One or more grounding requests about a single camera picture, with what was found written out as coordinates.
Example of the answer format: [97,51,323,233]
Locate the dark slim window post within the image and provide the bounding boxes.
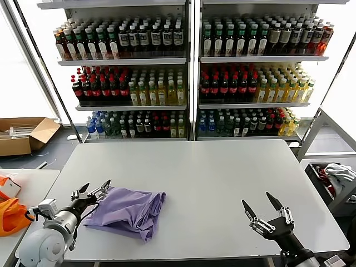
[318,23,356,109]
[11,0,84,144]

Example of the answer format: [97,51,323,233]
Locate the red crumpled garment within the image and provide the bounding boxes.
[317,166,336,195]

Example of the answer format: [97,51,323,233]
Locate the open brown cardboard box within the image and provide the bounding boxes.
[0,116,61,157]

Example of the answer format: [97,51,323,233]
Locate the red tea bottle white cap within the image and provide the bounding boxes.
[55,27,65,61]

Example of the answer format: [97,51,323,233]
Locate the grey metal cart frame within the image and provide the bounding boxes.
[296,107,356,217]

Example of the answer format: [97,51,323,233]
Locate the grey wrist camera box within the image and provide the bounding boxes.
[324,254,347,267]
[26,198,59,223]

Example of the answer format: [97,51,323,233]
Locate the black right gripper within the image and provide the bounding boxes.
[241,191,317,261]

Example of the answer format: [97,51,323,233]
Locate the black storage bin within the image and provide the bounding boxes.
[304,162,356,208]

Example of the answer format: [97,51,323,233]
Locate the plain purple t-shirt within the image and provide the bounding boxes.
[82,186,167,245]

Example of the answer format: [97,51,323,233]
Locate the small white orange box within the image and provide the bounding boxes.
[1,177,22,197]

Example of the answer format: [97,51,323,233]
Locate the orange fabric bag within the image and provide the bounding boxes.
[0,172,36,238]

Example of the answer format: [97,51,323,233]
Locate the dark drink bottle grey label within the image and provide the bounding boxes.
[301,22,314,54]
[311,23,323,54]
[290,22,303,54]

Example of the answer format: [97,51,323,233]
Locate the small cola bottle red cap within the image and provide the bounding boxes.
[161,115,171,137]
[265,113,275,136]
[152,115,162,137]
[274,113,283,136]

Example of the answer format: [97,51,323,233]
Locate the dark drink bottle white label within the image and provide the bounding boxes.
[118,24,131,58]
[129,24,140,58]
[172,23,184,56]
[138,24,150,56]
[150,24,162,56]
[161,23,173,56]

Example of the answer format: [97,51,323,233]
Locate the white plastic tube bundle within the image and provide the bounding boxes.
[8,126,38,139]

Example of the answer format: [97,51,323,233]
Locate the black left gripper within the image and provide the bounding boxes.
[65,179,112,220]

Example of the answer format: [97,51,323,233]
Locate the yellow juice bottle white cap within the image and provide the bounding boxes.
[295,78,306,103]
[176,80,186,105]
[147,81,158,106]
[138,81,149,106]
[256,78,268,103]
[276,78,287,103]
[129,82,140,106]
[285,78,298,103]
[167,80,177,106]
[157,80,167,106]
[304,79,316,102]
[266,78,278,103]

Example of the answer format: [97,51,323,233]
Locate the white crumpled garment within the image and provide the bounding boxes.
[324,163,356,195]

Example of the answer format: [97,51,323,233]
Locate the grey metal shelf rack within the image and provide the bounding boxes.
[37,0,195,143]
[194,0,330,141]

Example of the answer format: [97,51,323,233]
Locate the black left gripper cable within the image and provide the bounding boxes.
[71,202,101,253]

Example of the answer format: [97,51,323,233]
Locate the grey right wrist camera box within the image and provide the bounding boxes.
[324,254,347,267]

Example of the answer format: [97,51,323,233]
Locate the red drink bottle grey label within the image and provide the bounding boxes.
[321,23,334,55]

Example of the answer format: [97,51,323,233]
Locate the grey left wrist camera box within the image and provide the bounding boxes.
[26,198,59,223]

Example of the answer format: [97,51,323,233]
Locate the dark drink bottle beige label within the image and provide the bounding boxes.
[279,22,292,55]
[268,22,281,55]

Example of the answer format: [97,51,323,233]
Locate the dark tea bottle green label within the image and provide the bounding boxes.
[85,26,97,60]
[73,27,86,61]
[212,23,225,57]
[107,26,120,60]
[235,23,248,57]
[95,26,108,60]
[247,23,259,57]
[202,24,214,57]
[63,27,75,61]
[258,24,269,56]
[224,23,236,57]

